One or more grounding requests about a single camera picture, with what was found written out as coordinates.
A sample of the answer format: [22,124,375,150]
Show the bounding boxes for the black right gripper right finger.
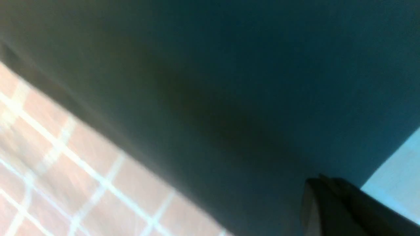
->
[320,175,419,236]

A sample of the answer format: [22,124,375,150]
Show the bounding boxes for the dark gray long-sleeve top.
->
[1,0,419,236]

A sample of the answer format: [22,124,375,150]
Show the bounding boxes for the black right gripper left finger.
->
[301,178,365,236]

